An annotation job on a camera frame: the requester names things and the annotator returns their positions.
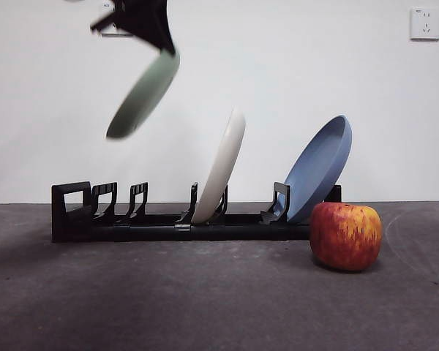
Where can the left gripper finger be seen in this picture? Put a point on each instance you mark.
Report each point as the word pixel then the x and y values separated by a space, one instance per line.
pixel 150 22

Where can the green plate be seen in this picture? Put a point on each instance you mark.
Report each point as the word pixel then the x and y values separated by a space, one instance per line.
pixel 146 95

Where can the red yellow apple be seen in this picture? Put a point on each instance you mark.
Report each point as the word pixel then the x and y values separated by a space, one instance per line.
pixel 345 237

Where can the cream plate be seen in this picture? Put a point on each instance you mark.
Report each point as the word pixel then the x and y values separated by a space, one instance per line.
pixel 223 168

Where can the black plate rack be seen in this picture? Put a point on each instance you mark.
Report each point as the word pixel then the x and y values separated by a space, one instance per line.
pixel 150 234

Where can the blue plate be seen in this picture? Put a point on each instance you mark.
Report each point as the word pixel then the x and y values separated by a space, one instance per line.
pixel 314 172

